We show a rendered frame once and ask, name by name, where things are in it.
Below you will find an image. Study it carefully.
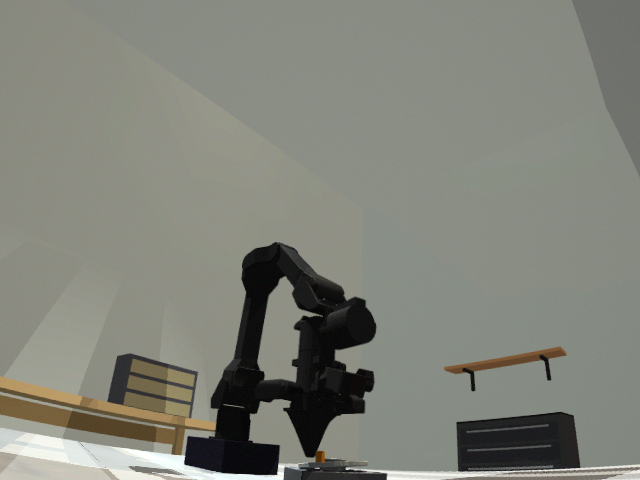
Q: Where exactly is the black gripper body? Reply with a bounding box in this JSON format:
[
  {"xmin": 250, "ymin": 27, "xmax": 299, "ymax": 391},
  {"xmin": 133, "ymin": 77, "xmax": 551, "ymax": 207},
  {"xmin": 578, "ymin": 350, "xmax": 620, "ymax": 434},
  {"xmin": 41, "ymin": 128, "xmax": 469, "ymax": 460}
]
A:
[{"xmin": 254, "ymin": 350, "xmax": 366, "ymax": 414}]

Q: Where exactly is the orange round plate with holes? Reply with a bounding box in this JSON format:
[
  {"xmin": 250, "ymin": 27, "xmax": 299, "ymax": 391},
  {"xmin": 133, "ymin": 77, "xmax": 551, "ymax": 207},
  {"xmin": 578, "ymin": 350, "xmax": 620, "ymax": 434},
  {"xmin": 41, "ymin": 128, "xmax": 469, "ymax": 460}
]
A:
[{"xmin": 298, "ymin": 451, "xmax": 368, "ymax": 468}]

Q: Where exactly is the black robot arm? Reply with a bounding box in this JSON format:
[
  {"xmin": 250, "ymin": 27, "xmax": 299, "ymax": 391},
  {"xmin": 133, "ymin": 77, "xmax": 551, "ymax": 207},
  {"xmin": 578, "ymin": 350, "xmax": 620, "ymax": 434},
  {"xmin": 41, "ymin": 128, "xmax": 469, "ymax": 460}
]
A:
[{"xmin": 209, "ymin": 242, "xmax": 376, "ymax": 443}]

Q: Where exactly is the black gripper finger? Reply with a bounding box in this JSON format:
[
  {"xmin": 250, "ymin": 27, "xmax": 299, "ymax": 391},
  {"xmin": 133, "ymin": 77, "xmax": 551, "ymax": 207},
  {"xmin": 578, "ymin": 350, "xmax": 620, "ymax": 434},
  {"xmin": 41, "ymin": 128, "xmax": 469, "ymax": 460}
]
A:
[
  {"xmin": 312, "ymin": 411, "xmax": 343, "ymax": 458},
  {"xmin": 283, "ymin": 407, "xmax": 325, "ymax": 458}
]

